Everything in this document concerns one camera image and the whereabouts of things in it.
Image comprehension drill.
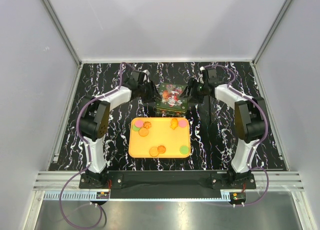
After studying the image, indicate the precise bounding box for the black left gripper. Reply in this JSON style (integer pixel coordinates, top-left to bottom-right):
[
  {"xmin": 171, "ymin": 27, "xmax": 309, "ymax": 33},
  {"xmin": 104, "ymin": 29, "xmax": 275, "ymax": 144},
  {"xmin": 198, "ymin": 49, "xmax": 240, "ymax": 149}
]
[{"xmin": 137, "ymin": 80, "xmax": 161, "ymax": 104}]

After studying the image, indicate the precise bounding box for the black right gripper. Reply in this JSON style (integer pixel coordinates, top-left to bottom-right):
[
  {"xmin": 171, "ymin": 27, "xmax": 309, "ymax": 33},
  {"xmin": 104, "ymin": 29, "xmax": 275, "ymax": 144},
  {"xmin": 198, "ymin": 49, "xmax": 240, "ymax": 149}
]
[{"xmin": 179, "ymin": 77, "xmax": 208, "ymax": 104}]

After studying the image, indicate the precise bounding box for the green christmas cookie tin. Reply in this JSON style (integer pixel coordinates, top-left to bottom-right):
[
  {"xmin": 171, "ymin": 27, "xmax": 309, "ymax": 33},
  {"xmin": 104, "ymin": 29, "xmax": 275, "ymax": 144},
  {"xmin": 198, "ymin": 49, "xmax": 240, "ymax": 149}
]
[{"xmin": 155, "ymin": 105, "xmax": 187, "ymax": 117}]

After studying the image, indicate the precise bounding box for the gold tin lid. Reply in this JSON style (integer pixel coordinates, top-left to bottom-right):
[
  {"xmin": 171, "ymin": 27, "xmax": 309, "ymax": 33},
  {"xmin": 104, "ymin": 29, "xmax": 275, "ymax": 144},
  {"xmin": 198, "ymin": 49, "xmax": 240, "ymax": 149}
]
[{"xmin": 156, "ymin": 82, "xmax": 188, "ymax": 110}]

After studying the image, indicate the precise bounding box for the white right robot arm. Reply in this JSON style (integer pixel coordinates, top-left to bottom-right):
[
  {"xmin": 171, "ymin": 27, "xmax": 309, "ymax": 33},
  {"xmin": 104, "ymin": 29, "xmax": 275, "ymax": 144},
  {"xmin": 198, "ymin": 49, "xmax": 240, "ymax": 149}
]
[{"xmin": 181, "ymin": 64, "xmax": 269, "ymax": 189}]

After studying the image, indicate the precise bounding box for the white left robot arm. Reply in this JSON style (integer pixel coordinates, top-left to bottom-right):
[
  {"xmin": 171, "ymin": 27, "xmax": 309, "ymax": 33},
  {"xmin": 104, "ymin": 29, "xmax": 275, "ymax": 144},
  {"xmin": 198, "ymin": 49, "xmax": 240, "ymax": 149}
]
[{"xmin": 76, "ymin": 70, "xmax": 160, "ymax": 188}]

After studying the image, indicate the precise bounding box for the orange swirl butter cookie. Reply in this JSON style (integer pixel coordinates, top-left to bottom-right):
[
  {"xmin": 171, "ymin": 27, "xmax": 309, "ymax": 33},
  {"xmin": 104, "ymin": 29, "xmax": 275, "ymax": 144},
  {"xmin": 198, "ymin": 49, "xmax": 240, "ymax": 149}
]
[{"xmin": 143, "ymin": 121, "xmax": 152, "ymax": 129}]

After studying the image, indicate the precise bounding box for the orange chick cookie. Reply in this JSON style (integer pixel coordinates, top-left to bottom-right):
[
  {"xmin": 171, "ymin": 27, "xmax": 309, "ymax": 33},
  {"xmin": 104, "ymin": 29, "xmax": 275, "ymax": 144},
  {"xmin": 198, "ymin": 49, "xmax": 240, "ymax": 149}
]
[{"xmin": 170, "ymin": 118, "xmax": 179, "ymax": 130}]

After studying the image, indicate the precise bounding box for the pink sandwich cookie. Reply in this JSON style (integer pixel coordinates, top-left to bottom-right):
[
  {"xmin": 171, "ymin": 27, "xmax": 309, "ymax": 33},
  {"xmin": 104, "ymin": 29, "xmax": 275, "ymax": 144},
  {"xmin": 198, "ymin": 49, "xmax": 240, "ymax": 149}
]
[
  {"xmin": 178, "ymin": 119, "xmax": 188, "ymax": 128},
  {"xmin": 134, "ymin": 120, "xmax": 144, "ymax": 128}
]

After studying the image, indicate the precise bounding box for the pink sandwich cookie right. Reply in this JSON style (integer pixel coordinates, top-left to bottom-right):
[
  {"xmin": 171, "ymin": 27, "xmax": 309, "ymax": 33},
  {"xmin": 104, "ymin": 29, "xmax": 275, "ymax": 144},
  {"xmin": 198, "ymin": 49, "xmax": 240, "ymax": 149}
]
[{"xmin": 178, "ymin": 119, "xmax": 188, "ymax": 128}]

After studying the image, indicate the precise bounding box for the large round dotted biscuit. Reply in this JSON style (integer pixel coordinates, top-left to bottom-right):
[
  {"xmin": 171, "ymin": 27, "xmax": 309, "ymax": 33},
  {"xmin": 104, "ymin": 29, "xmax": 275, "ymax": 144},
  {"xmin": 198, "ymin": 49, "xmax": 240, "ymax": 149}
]
[{"xmin": 138, "ymin": 127, "xmax": 149, "ymax": 137}]

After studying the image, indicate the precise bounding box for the green sandwich cookie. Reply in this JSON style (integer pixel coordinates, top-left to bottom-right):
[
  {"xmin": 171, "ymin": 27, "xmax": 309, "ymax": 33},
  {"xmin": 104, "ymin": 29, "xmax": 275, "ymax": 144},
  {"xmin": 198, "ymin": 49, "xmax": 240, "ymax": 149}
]
[
  {"xmin": 132, "ymin": 125, "xmax": 140, "ymax": 132},
  {"xmin": 179, "ymin": 145, "xmax": 190, "ymax": 155}
]

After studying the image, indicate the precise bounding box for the yellow plastic tray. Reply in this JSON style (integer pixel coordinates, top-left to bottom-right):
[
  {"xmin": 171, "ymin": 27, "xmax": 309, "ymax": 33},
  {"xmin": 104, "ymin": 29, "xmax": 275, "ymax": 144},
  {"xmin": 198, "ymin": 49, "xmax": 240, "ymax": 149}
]
[{"xmin": 128, "ymin": 117, "xmax": 191, "ymax": 159}]

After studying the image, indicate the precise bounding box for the orange swirl cookie lower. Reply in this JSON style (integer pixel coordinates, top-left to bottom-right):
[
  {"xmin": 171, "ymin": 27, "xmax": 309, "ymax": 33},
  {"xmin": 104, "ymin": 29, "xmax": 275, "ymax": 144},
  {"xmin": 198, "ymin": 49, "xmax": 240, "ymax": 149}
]
[{"xmin": 157, "ymin": 145, "xmax": 166, "ymax": 154}]

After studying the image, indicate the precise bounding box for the round dotted biscuit lower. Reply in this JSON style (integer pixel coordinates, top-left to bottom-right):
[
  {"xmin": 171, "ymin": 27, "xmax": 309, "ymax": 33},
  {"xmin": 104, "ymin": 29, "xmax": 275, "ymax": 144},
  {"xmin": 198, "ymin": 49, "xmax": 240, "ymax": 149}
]
[{"xmin": 149, "ymin": 147, "xmax": 160, "ymax": 158}]

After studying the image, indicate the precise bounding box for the green sandwich cookie right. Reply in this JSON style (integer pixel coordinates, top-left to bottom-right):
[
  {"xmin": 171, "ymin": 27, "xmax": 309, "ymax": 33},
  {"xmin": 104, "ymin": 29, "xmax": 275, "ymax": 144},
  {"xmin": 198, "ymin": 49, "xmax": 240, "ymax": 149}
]
[{"xmin": 179, "ymin": 145, "xmax": 190, "ymax": 155}]

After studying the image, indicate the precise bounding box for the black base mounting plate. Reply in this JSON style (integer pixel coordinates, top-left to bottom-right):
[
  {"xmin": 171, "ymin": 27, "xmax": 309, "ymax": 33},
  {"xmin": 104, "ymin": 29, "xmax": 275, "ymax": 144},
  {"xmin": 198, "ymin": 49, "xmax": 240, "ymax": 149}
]
[{"xmin": 79, "ymin": 170, "xmax": 257, "ymax": 200}]

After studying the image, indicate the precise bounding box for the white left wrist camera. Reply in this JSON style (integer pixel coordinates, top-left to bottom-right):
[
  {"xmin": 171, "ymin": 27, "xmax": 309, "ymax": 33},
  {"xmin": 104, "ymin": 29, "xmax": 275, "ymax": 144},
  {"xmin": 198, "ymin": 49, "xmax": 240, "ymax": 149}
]
[{"xmin": 142, "ymin": 69, "xmax": 150, "ymax": 82}]

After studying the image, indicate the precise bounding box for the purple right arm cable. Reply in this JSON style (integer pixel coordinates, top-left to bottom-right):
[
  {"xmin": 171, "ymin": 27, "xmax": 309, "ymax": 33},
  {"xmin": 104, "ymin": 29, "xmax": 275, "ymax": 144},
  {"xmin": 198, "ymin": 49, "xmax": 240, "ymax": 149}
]
[{"xmin": 199, "ymin": 63, "xmax": 270, "ymax": 206}]

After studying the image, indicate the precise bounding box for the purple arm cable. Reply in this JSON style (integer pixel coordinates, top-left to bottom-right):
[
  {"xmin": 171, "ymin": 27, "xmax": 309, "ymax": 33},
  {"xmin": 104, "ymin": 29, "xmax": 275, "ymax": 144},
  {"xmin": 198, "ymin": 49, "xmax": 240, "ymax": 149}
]
[
  {"xmin": 59, "ymin": 62, "xmax": 136, "ymax": 228},
  {"xmin": 199, "ymin": 63, "xmax": 270, "ymax": 206}
]

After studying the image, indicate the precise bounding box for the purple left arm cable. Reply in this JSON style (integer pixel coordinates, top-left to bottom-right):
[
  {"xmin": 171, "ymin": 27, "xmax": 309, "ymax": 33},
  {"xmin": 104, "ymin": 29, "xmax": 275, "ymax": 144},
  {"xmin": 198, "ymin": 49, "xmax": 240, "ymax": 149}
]
[{"xmin": 59, "ymin": 62, "xmax": 136, "ymax": 228}]

